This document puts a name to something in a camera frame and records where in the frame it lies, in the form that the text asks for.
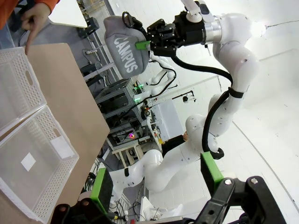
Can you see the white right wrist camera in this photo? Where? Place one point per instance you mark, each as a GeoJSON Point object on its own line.
{"type": "Point", "coordinates": [198, 11]}

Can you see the person's left hand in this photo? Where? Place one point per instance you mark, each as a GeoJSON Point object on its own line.
{"type": "Point", "coordinates": [37, 21]}

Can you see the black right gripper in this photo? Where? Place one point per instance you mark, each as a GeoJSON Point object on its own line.
{"type": "Point", "coordinates": [189, 30]}

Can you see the person's left forearm orange sleeve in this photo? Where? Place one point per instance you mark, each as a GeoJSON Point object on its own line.
{"type": "Point", "coordinates": [14, 9]}

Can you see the white work table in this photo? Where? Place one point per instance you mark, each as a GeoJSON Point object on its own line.
{"type": "Point", "coordinates": [67, 14]}

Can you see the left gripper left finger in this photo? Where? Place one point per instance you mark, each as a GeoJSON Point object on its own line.
{"type": "Point", "coordinates": [101, 191]}

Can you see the large white perforated plastic basket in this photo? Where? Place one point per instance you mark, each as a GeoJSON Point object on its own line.
{"type": "Point", "coordinates": [35, 163]}

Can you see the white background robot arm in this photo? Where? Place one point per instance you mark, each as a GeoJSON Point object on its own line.
{"type": "Point", "coordinates": [161, 79]}

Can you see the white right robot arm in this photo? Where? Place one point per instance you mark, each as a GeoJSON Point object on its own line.
{"type": "Point", "coordinates": [233, 60]}

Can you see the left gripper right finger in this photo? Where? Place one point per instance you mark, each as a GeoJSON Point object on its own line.
{"type": "Point", "coordinates": [211, 172]}

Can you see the seated person in black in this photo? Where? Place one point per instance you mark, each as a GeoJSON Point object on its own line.
{"type": "Point", "coordinates": [172, 144]}

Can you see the small white perforated plastic basket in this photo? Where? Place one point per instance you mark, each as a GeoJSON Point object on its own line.
{"type": "Point", "coordinates": [14, 93]}

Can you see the grey metal equipment shelf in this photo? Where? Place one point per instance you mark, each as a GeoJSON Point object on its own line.
{"type": "Point", "coordinates": [116, 100]}

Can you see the grey Campus pouch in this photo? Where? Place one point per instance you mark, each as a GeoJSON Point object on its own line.
{"type": "Point", "coordinates": [126, 56]}

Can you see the small white side table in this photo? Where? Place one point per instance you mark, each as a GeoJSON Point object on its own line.
{"type": "Point", "coordinates": [128, 151]}

